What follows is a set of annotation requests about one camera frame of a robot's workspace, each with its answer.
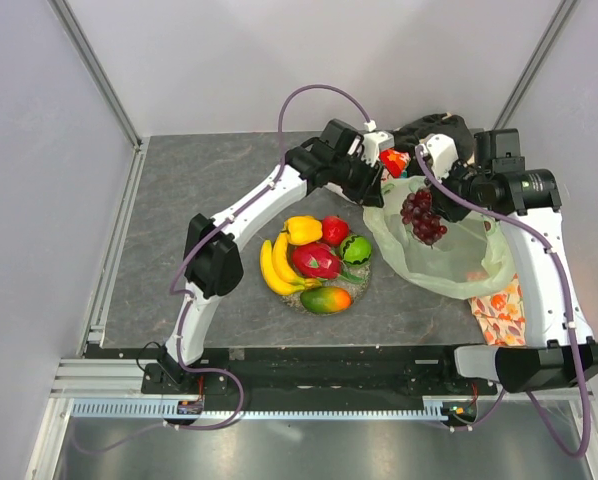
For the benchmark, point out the orange floral cloth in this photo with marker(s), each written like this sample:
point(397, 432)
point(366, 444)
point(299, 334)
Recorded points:
point(501, 316)

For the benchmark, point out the white cartoon print cloth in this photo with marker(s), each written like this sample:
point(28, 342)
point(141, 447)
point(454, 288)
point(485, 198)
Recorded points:
point(394, 164)

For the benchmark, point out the black beige patterned cloth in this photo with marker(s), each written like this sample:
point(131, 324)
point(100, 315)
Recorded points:
point(406, 138)

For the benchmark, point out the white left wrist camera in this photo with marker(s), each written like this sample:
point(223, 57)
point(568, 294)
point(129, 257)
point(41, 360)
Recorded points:
point(374, 143)

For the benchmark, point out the grey slotted cable duct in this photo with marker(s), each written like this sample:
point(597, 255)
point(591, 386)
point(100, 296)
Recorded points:
point(174, 409)

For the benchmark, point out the avocado print plastic bag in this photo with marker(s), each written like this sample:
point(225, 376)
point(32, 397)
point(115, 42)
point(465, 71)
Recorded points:
point(472, 259)

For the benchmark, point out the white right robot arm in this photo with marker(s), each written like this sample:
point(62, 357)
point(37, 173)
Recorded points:
point(560, 350)

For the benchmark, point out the orange green fake mango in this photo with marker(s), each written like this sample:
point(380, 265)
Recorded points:
point(326, 300)

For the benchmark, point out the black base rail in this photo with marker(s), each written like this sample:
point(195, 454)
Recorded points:
point(416, 371)

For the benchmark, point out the yellow fake banana bunch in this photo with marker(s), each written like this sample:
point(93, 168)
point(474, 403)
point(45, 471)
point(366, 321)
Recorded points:
point(277, 272)

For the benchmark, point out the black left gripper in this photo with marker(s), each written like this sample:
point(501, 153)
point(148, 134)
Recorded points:
point(369, 190)

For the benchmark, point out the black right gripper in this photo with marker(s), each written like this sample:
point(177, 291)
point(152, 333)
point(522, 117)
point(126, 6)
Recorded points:
point(444, 208)

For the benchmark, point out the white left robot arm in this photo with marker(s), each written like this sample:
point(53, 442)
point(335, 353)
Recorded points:
point(212, 266)

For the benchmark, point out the red fake dragon fruit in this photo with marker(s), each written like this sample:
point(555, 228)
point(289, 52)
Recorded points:
point(317, 260)

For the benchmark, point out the red fake apple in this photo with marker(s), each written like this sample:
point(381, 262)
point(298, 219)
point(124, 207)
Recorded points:
point(334, 230)

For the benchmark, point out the dark red fake grapes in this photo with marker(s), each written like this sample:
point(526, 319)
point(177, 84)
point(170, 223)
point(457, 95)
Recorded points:
point(416, 211)

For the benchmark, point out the speckled ceramic plate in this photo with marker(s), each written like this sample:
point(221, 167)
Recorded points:
point(360, 271)

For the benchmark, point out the green fake round fruit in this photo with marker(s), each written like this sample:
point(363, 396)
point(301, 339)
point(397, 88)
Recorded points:
point(355, 250)

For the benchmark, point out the yellow fake bell pepper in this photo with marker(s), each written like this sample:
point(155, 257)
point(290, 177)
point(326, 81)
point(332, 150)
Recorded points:
point(302, 230)

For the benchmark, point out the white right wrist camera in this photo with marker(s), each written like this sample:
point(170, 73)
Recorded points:
point(438, 154)

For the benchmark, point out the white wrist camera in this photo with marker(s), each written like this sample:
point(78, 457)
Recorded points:
point(374, 143)
point(438, 154)

